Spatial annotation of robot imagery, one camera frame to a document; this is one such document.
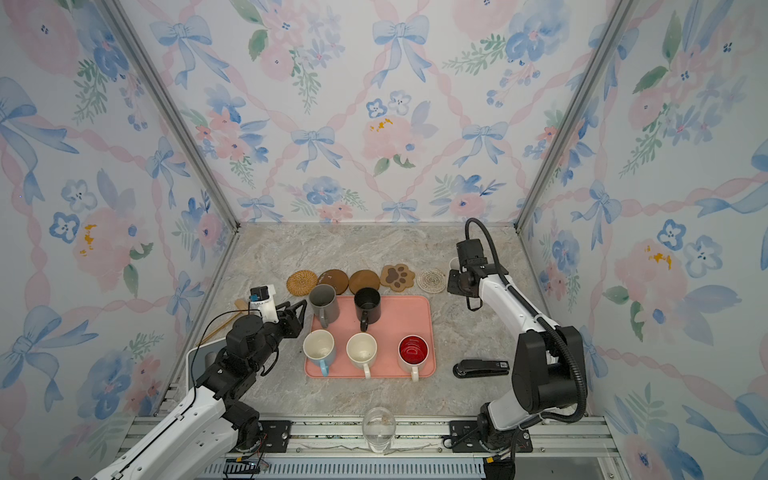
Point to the clear glass dome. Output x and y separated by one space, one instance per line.
379 429

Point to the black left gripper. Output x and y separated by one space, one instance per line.
287 319

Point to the grey ceramic mug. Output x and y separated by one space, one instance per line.
323 300

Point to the wooden mallet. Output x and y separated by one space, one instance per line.
221 323

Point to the pink rectangular tray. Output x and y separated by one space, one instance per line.
401 316

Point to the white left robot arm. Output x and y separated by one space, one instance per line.
212 420

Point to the cork paw print coaster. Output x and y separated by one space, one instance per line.
397 277

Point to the aluminium left corner post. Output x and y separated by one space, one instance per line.
127 36

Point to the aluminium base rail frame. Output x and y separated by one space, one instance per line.
343 447

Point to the aluminium corner post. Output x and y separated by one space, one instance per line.
607 43
127 36

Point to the plain brown wooden coaster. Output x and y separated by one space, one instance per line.
363 279

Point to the black ceramic mug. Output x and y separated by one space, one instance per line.
367 303

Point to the woven rattan round coaster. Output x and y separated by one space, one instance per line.
301 283

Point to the black stapler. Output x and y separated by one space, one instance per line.
479 368

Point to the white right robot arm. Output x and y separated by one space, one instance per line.
548 374

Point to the cream mug blue handle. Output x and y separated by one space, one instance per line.
319 348

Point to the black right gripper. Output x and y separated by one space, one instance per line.
452 285

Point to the aluminium right corner post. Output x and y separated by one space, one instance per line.
607 43

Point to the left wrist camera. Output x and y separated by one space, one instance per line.
261 302

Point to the white mug red interior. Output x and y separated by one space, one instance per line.
413 353

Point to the multicolour stitched round coaster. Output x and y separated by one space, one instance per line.
432 281

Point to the brown wooden coaster white streak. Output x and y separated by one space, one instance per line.
335 278

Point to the cream ceramic mug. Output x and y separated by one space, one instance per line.
362 350

